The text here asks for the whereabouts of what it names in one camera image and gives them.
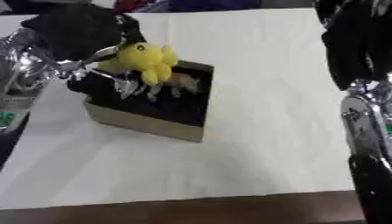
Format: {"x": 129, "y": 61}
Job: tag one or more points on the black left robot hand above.
{"x": 76, "y": 32}

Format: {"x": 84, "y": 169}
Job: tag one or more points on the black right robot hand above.
{"x": 354, "y": 43}

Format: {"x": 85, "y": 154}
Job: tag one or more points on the yellow soft toy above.
{"x": 145, "y": 59}

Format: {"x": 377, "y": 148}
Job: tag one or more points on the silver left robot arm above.
{"x": 20, "y": 75}

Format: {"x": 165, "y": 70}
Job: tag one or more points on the tan cardboard box black inside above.
{"x": 163, "y": 108}

